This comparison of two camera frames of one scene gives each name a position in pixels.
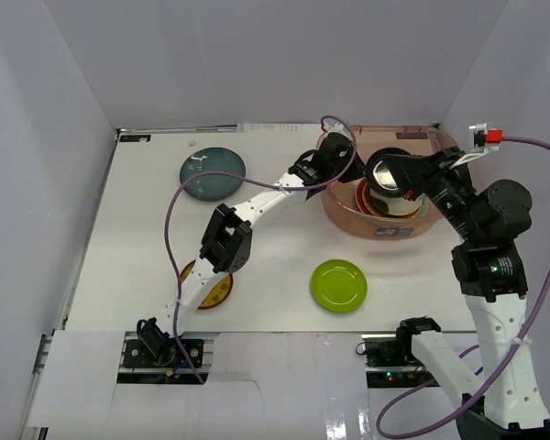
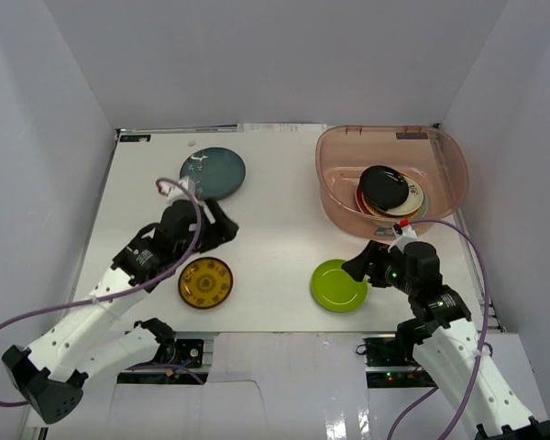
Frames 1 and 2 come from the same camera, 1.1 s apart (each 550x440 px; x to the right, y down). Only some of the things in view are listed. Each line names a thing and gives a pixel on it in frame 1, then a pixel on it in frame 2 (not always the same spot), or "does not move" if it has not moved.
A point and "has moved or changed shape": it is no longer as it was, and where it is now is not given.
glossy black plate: (379, 174) has moved or changed shape
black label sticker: (134, 137) does not move
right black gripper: (412, 171) to (377, 254)
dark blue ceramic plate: (213, 188) does not move
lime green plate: (338, 285) does not move
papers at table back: (280, 127) does not move
